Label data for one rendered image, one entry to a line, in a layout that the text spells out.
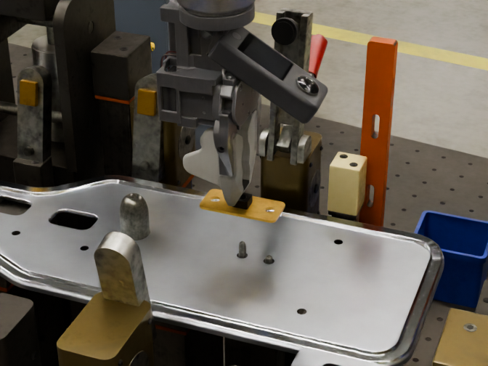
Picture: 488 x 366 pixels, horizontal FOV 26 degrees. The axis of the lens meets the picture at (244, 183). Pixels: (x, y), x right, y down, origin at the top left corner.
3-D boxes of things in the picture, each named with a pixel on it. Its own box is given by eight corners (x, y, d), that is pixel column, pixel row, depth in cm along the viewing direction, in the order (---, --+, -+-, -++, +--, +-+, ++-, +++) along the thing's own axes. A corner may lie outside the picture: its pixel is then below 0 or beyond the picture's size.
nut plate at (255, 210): (197, 208, 109) (197, 198, 109) (211, 190, 112) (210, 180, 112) (274, 224, 107) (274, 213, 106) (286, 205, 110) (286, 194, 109)
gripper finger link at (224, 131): (228, 160, 107) (228, 80, 103) (245, 163, 106) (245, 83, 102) (210, 180, 103) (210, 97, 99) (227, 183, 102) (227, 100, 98)
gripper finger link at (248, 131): (208, 173, 114) (202, 98, 109) (259, 181, 112) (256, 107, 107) (197, 189, 111) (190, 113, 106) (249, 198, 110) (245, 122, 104)
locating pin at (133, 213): (116, 248, 116) (112, 197, 113) (129, 234, 119) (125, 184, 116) (142, 254, 116) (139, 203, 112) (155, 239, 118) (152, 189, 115)
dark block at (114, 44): (112, 322, 151) (89, 50, 129) (133, 294, 156) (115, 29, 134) (144, 330, 149) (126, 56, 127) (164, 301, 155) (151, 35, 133)
